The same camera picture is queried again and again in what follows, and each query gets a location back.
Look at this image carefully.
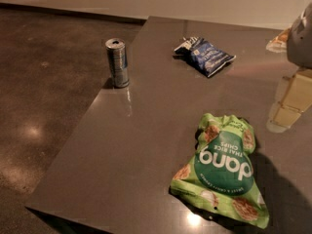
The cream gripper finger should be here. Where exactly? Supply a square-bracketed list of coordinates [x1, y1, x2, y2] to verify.
[266, 67, 312, 133]

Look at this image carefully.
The green rice chip bag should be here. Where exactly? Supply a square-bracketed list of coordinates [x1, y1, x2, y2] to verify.
[170, 113, 269, 229]

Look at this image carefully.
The orange snack bag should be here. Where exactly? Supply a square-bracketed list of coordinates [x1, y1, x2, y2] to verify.
[266, 28, 290, 53]

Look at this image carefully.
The blue chip bag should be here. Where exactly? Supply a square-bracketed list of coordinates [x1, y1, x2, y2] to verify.
[174, 36, 236, 78]

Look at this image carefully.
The silver redbull can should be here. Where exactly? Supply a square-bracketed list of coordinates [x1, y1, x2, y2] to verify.
[105, 38, 130, 88]

